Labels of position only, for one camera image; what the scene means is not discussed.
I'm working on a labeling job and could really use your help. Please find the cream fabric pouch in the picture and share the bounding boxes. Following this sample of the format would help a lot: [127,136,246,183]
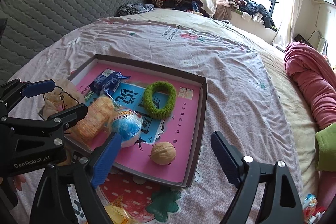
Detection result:
[42,79,85,119]

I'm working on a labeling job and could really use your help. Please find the yellow snack packet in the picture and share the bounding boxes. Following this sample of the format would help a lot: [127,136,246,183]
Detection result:
[104,196,138,224]

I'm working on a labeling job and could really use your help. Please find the orange cracker packet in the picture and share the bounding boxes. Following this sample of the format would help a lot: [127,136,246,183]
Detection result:
[70,96,114,144]

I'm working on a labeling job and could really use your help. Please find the blue white ball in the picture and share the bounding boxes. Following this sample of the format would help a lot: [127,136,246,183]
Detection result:
[107,107,143,148]

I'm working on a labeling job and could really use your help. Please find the blue snack packet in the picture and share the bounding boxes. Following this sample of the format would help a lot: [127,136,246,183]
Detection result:
[89,69,130,98]

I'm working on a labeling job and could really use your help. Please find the walnut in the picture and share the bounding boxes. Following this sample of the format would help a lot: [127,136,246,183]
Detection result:
[150,141,177,165]

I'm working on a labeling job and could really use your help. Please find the green fuzzy hair scrunchie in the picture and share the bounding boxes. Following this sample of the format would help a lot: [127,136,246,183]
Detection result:
[142,81,177,120]

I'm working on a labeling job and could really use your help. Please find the person's left hand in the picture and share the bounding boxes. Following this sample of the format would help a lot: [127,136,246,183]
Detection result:
[13,174,26,191]

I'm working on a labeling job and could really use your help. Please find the red white candy wrapper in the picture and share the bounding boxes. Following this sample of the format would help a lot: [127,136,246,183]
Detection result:
[302,194,326,224]

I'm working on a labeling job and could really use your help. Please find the green cloth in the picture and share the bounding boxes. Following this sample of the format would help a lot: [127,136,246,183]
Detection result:
[315,123,336,172]

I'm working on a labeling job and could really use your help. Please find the grey quilted headboard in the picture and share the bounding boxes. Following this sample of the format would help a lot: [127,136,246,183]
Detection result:
[1,0,145,83]

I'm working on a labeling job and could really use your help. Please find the shallow box with pink bottom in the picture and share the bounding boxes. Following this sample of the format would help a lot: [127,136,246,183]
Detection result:
[68,55,207,188]

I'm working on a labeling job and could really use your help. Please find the pink strawberry bed sheet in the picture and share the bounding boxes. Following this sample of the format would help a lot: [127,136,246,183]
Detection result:
[4,8,316,224]

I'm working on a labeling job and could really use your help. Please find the pink quilt roll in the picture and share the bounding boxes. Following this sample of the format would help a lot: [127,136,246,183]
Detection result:
[284,42,335,208]

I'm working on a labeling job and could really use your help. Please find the dark floral pillow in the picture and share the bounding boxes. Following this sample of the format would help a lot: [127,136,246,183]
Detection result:
[117,3,154,16]

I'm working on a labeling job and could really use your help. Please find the clothes pile on windowsill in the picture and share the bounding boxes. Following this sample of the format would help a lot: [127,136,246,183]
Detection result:
[214,0,277,31]

